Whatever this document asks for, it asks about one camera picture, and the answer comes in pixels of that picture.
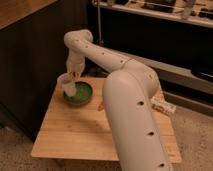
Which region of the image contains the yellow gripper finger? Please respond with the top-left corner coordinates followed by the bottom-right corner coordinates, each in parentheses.
top-left (73, 71), bottom-right (81, 82)
top-left (67, 70), bottom-right (74, 80)

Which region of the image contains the translucent white cup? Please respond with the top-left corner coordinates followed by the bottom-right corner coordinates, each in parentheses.
top-left (57, 73), bottom-right (77, 97)

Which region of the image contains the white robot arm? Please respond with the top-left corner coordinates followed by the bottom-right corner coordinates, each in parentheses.
top-left (64, 29), bottom-right (173, 171)

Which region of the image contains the green ceramic bowl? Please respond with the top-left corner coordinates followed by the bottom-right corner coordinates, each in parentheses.
top-left (63, 81), bottom-right (93, 106)

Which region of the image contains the metal vertical pole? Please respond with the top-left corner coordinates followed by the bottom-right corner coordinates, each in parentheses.
top-left (97, 0), bottom-right (104, 46)

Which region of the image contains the orange carrot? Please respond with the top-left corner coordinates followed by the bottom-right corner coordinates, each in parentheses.
top-left (97, 101), bottom-right (104, 111)

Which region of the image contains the dark wooden cabinet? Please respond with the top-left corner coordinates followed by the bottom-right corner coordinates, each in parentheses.
top-left (0, 0), bottom-right (88, 140)

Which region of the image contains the wooden folding table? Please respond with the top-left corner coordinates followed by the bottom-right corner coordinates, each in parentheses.
top-left (30, 76), bottom-right (183, 164)

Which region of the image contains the cluttered background shelf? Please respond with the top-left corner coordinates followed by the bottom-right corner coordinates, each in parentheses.
top-left (91, 0), bottom-right (213, 29)

